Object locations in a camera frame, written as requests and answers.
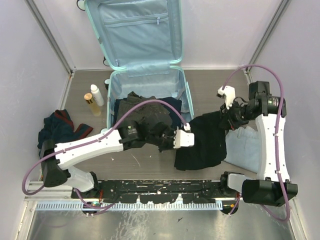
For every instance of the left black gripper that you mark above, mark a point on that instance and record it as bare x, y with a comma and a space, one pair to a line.
171, 144

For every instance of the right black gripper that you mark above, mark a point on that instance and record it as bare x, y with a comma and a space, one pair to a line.
227, 114

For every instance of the navy blue sweater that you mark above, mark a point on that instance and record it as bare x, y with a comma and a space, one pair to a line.
175, 107

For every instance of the grey pinstriped shirt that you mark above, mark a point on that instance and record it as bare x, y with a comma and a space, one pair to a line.
154, 120

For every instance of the black garment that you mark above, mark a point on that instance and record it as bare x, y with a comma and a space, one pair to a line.
209, 148

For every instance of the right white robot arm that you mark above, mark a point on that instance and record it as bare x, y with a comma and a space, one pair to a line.
272, 185

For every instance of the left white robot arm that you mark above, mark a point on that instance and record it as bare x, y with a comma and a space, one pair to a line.
59, 167

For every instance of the light blue jeans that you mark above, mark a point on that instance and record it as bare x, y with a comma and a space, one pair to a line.
243, 148

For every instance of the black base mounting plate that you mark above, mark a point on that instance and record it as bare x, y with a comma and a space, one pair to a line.
159, 191

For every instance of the yellow liquid bottle gold cap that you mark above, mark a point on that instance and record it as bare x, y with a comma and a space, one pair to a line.
95, 109

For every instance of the white plastic bottle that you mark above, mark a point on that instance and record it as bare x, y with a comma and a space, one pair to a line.
96, 94

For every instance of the mint green open suitcase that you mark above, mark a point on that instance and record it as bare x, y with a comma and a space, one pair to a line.
142, 41

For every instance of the navy garment with red trim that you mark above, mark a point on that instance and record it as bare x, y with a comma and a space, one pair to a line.
60, 128

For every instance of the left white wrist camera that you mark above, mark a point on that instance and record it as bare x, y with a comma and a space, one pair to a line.
184, 137

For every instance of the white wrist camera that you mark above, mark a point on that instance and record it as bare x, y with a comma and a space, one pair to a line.
184, 137
228, 94

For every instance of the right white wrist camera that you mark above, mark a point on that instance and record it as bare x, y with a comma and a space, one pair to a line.
228, 94

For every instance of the white slotted cable duct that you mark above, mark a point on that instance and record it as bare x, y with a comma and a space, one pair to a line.
176, 206

